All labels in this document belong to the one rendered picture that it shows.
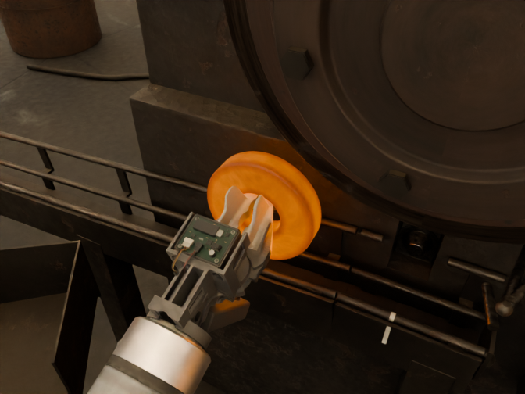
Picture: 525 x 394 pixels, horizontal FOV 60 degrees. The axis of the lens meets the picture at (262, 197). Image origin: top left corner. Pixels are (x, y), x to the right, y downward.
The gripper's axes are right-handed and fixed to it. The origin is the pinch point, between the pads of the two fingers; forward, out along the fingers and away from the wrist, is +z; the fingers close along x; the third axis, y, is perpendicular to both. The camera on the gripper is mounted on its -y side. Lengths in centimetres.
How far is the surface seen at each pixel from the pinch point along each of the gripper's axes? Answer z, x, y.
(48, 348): -26.9, 25.3, -17.2
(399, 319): -3.8, -20.4, -12.3
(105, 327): -14, 59, -84
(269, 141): 9.2, 3.5, -0.7
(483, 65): -2.1, -20.0, 27.9
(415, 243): 7.5, -19.1, -11.8
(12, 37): 113, 245, -110
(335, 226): 5.1, -8.0, -10.3
